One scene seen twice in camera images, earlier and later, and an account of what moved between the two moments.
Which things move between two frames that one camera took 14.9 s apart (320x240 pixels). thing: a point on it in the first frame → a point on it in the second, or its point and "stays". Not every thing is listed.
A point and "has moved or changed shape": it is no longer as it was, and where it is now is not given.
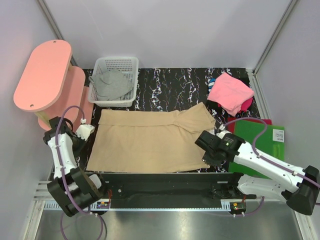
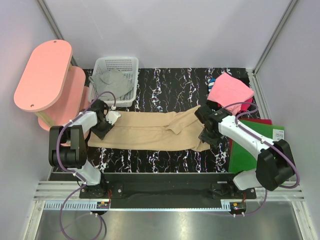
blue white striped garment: (211, 82) stays
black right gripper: (207, 159) → (214, 143)
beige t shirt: (134, 140) has moved or changed shape
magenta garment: (245, 104) stays
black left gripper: (82, 143) → (101, 134)
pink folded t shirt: (229, 93) stays
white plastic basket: (128, 65) stays
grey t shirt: (111, 84) stays
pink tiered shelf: (51, 87) stays
